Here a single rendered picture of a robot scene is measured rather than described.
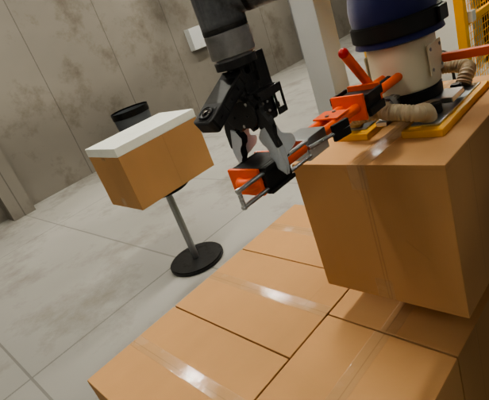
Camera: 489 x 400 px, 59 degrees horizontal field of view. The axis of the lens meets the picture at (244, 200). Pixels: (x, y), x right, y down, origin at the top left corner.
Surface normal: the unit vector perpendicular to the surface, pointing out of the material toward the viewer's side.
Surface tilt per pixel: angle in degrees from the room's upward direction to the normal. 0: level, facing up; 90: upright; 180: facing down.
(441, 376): 0
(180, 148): 90
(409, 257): 90
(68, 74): 90
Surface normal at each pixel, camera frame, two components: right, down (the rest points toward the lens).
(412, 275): -0.66, 0.49
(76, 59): 0.69, 0.07
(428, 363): -0.32, -0.87
